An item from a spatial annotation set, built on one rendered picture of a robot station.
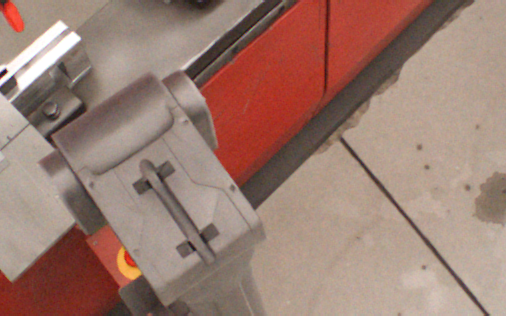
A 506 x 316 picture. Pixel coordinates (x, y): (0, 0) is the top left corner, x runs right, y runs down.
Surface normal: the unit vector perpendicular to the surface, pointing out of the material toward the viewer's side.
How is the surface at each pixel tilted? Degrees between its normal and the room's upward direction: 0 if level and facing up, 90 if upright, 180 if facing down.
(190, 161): 13
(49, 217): 0
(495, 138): 0
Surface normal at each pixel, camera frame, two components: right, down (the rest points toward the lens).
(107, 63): -0.07, -0.42
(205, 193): 0.07, -0.25
